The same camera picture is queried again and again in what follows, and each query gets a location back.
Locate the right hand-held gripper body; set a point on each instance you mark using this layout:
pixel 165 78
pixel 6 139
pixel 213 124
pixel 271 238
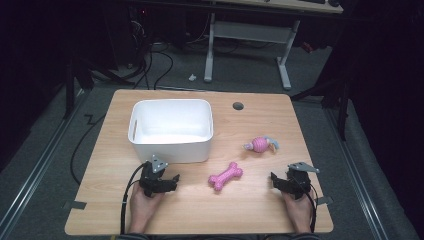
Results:
pixel 300 180

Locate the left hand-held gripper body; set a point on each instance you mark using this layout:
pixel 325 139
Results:
pixel 151 180

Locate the white plastic storage bin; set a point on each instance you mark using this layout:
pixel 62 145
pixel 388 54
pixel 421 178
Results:
pixel 173 150

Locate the pink bone chew toy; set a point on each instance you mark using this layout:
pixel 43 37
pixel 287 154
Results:
pixel 225 176

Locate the person's left hand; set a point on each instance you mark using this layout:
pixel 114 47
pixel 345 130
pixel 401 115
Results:
pixel 143 205

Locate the person's right hand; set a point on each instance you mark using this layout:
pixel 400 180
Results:
pixel 299 208

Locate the grey tape strip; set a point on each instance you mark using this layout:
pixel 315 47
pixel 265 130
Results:
pixel 324 200
pixel 75 205

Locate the black metal stand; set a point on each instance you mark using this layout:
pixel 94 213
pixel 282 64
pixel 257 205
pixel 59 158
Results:
pixel 341 110
pixel 71 86

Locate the black table grommet hole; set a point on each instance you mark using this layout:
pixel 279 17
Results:
pixel 238 106

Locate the white paper scrap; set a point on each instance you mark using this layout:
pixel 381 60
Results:
pixel 192 77

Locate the metal floor rail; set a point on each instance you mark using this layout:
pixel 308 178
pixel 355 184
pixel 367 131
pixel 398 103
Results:
pixel 358 173
pixel 40 163

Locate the wooden desk with grey frame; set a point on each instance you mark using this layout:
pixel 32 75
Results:
pixel 253 32

